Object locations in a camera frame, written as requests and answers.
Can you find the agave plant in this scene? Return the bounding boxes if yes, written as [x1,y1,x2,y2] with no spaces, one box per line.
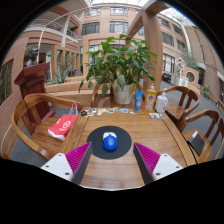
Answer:
[48,68,71,85]

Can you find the black round mouse pad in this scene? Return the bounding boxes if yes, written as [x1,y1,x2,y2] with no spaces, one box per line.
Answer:
[86,125,133,160]

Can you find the black notebook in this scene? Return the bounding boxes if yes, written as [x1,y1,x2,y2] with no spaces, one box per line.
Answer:
[187,130,206,157]

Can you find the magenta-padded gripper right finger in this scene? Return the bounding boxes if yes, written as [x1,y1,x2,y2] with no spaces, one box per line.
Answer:
[133,142,184,185]

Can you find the yellow flowering plant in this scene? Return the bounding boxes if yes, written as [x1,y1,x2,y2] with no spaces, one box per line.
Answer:
[201,83,212,100]

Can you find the wooden armchair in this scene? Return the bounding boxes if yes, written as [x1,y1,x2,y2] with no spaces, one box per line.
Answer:
[156,85,200,126]
[176,108,224,164]
[90,83,116,108]
[10,93,84,161]

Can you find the red and white bag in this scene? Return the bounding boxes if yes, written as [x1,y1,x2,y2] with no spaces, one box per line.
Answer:
[47,102,79,142]

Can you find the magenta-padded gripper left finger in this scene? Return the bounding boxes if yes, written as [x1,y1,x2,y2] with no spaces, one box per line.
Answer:
[40,142,93,185]

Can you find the white outdoor sculpture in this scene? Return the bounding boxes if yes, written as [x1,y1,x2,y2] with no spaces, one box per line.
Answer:
[176,58,188,78]

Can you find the dark red wooden pedestal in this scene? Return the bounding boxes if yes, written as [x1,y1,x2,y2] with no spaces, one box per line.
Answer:
[14,62,56,134]

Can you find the small white packet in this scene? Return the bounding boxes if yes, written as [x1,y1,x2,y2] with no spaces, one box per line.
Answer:
[148,112,164,120]

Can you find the white pump bottle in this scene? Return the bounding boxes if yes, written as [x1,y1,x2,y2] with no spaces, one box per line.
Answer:
[154,89,169,114]

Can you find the yellow dish soap bottle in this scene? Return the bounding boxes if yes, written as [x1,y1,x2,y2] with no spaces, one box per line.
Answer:
[143,83,158,114]

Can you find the blue squeeze tube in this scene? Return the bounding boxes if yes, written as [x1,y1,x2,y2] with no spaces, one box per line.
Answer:
[133,89,144,113]

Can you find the blue and white computer mouse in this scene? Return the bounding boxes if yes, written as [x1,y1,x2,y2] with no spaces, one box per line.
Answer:
[101,131,119,152]

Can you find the green plant in white pot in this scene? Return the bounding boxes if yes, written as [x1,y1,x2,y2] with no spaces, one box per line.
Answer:
[78,33,158,106]

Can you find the dark parked car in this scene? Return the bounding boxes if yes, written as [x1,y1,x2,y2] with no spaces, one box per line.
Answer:
[162,72,173,84]

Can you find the grey bust statue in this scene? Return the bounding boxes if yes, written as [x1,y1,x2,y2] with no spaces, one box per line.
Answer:
[23,45,40,68]

